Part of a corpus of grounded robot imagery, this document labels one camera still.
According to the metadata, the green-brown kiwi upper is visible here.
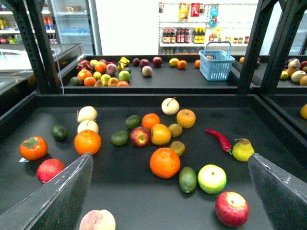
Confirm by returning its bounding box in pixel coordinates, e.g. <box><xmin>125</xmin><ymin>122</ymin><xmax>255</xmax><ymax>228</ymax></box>
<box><xmin>168</xmin><ymin>123</ymin><xmax>183</xmax><ymax>138</ymax></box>

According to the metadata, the bright green apple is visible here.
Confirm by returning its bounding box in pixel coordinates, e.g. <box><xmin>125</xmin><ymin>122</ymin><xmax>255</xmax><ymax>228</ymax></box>
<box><xmin>198</xmin><ymin>164</ymin><xmax>227</xmax><ymax>195</ymax></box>

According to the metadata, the green avocado front left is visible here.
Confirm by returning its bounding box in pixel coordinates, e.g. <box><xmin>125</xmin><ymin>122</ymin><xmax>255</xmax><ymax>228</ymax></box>
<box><xmin>51</xmin><ymin>126</ymin><xmax>68</xmax><ymax>141</ymax></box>

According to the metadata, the green-brown kiwi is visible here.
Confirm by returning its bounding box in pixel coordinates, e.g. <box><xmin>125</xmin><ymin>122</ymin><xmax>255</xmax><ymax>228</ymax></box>
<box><xmin>168</xmin><ymin>123</ymin><xmax>183</xmax><ymax>138</ymax></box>
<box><xmin>170</xmin><ymin>140</ymin><xmax>186</xmax><ymax>157</ymax></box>

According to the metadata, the red chili pepper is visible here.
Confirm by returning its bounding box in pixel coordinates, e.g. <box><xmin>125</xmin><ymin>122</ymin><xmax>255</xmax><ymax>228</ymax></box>
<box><xmin>205</xmin><ymin>129</ymin><xmax>232</xmax><ymax>155</ymax></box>

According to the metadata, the yellow-orange apple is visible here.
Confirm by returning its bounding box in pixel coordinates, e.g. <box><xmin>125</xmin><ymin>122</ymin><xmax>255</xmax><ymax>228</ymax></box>
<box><xmin>177</xmin><ymin>109</ymin><xmax>196</xmax><ymax>129</ymax></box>

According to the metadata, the green-brown kiwi lower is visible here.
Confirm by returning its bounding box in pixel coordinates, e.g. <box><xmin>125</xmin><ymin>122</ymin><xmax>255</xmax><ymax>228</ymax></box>
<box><xmin>170</xmin><ymin>140</ymin><xmax>186</xmax><ymax>157</ymax></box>

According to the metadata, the white round pear with stem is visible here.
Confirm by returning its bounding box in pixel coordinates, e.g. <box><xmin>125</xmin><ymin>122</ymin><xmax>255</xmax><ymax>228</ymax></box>
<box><xmin>161</xmin><ymin>97</ymin><xmax>180</xmax><ymax>115</ymax></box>

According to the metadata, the green avocado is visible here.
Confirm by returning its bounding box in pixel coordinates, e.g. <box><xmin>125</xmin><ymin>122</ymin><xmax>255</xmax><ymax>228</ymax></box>
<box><xmin>51</xmin><ymin>126</ymin><xmax>68</xmax><ymax>141</ymax></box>
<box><xmin>178</xmin><ymin>167</ymin><xmax>197</xmax><ymax>194</ymax></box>

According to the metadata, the orange-yellow round fruit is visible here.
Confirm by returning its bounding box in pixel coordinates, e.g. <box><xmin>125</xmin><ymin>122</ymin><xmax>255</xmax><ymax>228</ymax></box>
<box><xmin>151</xmin><ymin>124</ymin><xmax>171</xmax><ymax>146</ymax></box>

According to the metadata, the black metal shelf rack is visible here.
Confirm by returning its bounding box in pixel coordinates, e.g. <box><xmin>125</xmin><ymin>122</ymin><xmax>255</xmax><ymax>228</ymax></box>
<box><xmin>0</xmin><ymin>0</ymin><xmax>307</xmax><ymax>230</ymax></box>

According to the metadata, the pink peach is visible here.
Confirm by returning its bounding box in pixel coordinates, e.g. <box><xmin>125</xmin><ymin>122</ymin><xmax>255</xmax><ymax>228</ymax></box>
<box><xmin>79</xmin><ymin>209</ymin><xmax>116</xmax><ymax>230</ymax></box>

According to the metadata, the large orange centre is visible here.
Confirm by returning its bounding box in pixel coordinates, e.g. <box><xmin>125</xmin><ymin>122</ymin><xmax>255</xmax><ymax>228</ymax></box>
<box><xmin>150</xmin><ymin>147</ymin><xmax>180</xmax><ymax>179</ymax></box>

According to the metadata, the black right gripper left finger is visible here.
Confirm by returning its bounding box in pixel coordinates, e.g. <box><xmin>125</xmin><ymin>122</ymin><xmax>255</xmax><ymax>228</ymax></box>
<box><xmin>0</xmin><ymin>153</ymin><xmax>93</xmax><ymax>230</ymax></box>

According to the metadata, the white store shelf with bottles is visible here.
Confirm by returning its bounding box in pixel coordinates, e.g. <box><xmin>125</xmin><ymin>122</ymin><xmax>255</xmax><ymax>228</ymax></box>
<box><xmin>158</xmin><ymin>0</ymin><xmax>258</xmax><ymax>55</ymax></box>

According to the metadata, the glass freezer chest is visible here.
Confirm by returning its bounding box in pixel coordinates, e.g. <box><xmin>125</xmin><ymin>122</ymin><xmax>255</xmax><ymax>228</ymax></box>
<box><xmin>0</xmin><ymin>44</ymin><xmax>84</xmax><ymax>92</ymax></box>

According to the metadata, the green avocado right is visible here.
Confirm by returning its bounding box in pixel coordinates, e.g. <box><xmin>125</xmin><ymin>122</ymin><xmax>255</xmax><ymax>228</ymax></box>
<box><xmin>178</xmin><ymin>167</ymin><xmax>197</xmax><ymax>194</ymax></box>

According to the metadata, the large orange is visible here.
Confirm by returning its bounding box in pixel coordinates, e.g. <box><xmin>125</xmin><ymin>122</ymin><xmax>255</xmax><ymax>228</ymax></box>
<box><xmin>150</xmin><ymin>147</ymin><xmax>180</xmax><ymax>179</ymax></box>
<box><xmin>74</xmin><ymin>129</ymin><xmax>102</xmax><ymax>155</ymax></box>

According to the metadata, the green lime front centre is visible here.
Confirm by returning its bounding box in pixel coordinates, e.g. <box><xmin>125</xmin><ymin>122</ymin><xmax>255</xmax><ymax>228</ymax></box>
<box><xmin>111</xmin><ymin>130</ymin><xmax>130</xmax><ymax>147</ymax></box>

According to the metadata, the small orange near apple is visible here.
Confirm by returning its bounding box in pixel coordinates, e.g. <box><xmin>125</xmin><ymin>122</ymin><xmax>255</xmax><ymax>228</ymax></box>
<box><xmin>142</xmin><ymin>113</ymin><xmax>160</xmax><ymax>130</ymax></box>

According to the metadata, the large orange front left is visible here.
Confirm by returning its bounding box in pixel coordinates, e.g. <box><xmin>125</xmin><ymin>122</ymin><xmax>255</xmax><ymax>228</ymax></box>
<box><xmin>74</xmin><ymin>129</ymin><xmax>102</xmax><ymax>155</ymax></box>

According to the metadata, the red pomegranate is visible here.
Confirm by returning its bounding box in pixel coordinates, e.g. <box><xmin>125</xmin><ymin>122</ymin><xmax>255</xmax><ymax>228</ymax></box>
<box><xmin>36</xmin><ymin>159</ymin><xmax>65</xmax><ymax>184</ymax></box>

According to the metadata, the white pear front left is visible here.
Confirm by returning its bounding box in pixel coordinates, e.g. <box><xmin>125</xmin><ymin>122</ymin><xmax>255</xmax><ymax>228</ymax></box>
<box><xmin>77</xmin><ymin>120</ymin><xmax>99</xmax><ymax>133</ymax></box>

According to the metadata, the dark green lime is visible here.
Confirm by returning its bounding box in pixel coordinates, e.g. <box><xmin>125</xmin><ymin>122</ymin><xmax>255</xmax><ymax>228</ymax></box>
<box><xmin>125</xmin><ymin>115</ymin><xmax>142</xmax><ymax>129</ymax></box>

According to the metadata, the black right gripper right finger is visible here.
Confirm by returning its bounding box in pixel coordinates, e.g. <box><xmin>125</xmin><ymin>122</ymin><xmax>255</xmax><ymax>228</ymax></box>
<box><xmin>248</xmin><ymin>153</ymin><xmax>307</xmax><ymax>230</ymax></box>

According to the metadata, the yellow-green pear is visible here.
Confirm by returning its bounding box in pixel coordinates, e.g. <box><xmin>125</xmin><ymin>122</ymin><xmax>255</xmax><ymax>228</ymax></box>
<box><xmin>232</xmin><ymin>138</ymin><xmax>255</xmax><ymax>162</ymax></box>

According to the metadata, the red apple centre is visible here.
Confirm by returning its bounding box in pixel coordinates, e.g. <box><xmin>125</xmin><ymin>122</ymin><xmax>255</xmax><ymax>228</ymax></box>
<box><xmin>130</xmin><ymin>126</ymin><xmax>151</xmax><ymax>148</ymax></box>

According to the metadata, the orange persimmon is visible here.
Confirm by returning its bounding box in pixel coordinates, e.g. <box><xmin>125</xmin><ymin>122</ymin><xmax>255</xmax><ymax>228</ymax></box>
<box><xmin>19</xmin><ymin>136</ymin><xmax>48</xmax><ymax>161</ymax></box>

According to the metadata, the orange on neighbouring shelf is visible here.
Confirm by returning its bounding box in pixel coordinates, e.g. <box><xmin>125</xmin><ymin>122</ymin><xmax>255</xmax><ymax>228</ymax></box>
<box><xmin>299</xmin><ymin>104</ymin><xmax>307</xmax><ymax>119</ymax></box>

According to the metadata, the red apple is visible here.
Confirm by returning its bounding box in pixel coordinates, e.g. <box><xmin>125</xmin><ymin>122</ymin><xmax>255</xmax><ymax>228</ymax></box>
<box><xmin>130</xmin><ymin>126</ymin><xmax>151</xmax><ymax>148</ymax></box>
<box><xmin>215</xmin><ymin>192</ymin><xmax>250</xmax><ymax>228</ymax></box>

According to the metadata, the red apple front right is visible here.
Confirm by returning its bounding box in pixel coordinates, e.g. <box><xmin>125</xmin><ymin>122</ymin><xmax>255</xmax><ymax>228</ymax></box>
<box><xmin>215</xmin><ymin>192</ymin><xmax>250</xmax><ymax>228</ymax></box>

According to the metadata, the far light blue basket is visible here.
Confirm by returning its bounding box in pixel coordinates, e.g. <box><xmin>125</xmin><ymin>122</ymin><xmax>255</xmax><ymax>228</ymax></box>
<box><xmin>199</xmin><ymin>41</ymin><xmax>235</xmax><ymax>81</ymax></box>

